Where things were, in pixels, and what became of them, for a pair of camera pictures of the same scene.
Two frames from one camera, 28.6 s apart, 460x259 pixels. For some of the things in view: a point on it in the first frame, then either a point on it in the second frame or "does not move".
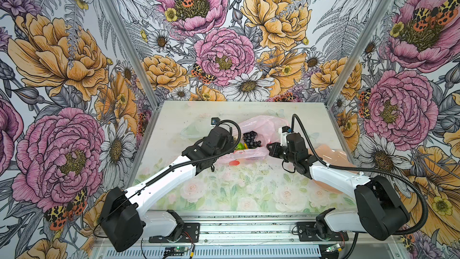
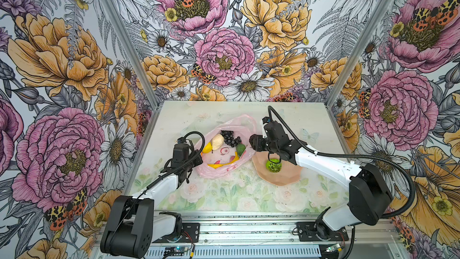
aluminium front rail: (254, 237) does not move
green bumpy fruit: (240, 146) -> (274, 166)
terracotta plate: (333, 157) -> (289, 173)
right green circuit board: (334, 247) does not move
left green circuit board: (175, 250) does not move
